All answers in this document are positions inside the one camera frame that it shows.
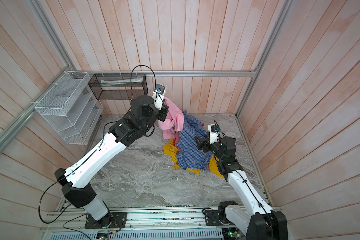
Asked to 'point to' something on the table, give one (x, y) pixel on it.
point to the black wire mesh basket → (118, 86)
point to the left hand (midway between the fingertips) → (163, 103)
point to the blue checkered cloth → (188, 155)
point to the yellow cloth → (172, 151)
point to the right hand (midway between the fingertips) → (202, 134)
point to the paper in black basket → (111, 82)
